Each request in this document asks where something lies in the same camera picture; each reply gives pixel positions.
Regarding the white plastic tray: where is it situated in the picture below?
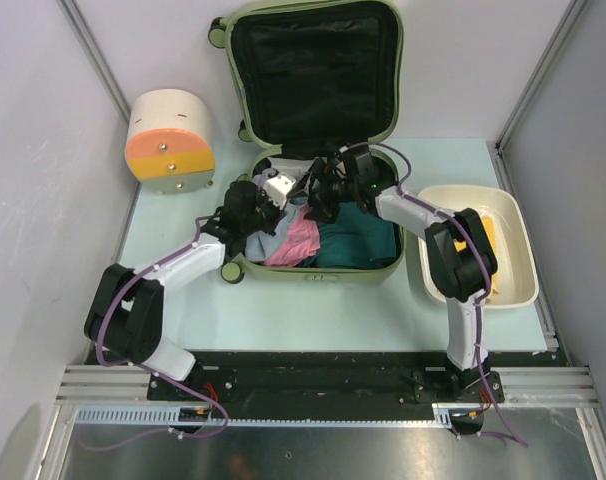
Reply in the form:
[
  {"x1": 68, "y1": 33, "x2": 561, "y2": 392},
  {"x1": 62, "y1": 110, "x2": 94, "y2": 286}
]
[{"x1": 419, "y1": 185, "x2": 539, "y2": 310}]

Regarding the round cream drawer cabinet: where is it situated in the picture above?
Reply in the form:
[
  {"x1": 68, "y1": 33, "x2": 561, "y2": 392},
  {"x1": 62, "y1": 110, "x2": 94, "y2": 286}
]
[{"x1": 124, "y1": 89, "x2": 215, "y2": 194}]

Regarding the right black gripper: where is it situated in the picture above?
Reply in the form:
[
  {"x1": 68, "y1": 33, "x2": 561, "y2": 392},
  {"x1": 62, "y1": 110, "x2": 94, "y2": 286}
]
[{"x1": 287, "y1": 159, "x2": 358, "y2": 225}]

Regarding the yellow cloth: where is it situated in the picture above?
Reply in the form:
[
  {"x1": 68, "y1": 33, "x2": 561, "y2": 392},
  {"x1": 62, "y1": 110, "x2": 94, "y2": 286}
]
[{"x1": 454, "y1": 214, "x2": 499, "y2": 296}]

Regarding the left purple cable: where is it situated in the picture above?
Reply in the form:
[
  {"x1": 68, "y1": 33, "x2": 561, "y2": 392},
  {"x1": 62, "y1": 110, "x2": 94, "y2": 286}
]
[{"x1": 77, "y1": 214, "x2": 234, "y2": 451}]

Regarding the dark teal cloth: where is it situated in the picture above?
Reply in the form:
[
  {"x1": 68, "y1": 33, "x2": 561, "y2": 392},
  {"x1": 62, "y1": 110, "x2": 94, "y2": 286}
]
[{"x1": 310, "y1": 203, "x2": 399, "y2": 270}]

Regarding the green hard shell suitcase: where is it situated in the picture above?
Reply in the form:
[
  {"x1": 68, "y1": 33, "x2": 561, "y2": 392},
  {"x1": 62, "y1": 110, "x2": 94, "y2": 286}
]
[{"x1": 207, "y1": 0, "x2": 409, "y2": 286}]

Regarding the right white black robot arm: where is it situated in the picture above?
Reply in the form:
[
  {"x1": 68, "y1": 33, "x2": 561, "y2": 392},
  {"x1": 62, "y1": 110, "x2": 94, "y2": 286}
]
[{"x1": 287, "y1": 142, "x2": 498, "y2": 401}]

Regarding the pink cloth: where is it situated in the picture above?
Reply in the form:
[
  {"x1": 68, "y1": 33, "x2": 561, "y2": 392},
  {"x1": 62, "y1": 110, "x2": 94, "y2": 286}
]
[{"x1": 264, "y1": 216, "x2": 321, "y2": 267}]

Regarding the purple cable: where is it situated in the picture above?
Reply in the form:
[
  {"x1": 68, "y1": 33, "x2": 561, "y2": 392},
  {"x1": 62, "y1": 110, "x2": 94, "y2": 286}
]
[
  {"x1": 77, "y1": 214, "x2": 234, "y2": 451},
  {"x1": 340, "y1": 142, "x2": 529, "y2": 449}
]

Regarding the grey slotted cable duct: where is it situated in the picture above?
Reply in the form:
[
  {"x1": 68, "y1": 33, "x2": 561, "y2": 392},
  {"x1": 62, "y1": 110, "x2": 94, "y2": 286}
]
[{"x1": 75, "y1": 406, "x2": 452, "y2": 429}]

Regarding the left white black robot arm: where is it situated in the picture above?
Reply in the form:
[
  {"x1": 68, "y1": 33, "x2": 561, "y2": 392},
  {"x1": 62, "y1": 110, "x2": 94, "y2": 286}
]
[{"x1": 84, "y1": 174, "x2": 294, "y2": 400}]

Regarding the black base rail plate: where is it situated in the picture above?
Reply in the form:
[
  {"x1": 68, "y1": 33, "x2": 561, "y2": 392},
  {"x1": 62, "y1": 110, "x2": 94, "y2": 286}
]
[{"x1": 147, "y1": 352, "x2": 567, "y2": 422}]

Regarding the grey blue cloth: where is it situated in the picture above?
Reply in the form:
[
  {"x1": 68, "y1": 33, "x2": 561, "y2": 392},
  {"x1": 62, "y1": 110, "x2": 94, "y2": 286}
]
[{"x1": 244, "y1": 203, "x2": 304, "y2": 263}]

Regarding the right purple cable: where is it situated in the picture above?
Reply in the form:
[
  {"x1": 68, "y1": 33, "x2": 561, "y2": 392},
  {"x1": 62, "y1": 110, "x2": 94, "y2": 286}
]
[{"x1": 340, "y1": 142, "x2": 529, "y2": 449}]

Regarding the white folded cloth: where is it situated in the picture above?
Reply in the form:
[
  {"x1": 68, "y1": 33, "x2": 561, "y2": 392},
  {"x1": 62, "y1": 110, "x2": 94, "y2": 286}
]
[{"x1": 268, "y1": 157, "x2": 314, "y2": 181}]

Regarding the light blue table mat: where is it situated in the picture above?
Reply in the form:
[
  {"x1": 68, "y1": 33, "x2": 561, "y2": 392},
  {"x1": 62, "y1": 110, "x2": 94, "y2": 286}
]
[{"x1": 119, "y1": 138, "x2": 547, "y2": 353}]

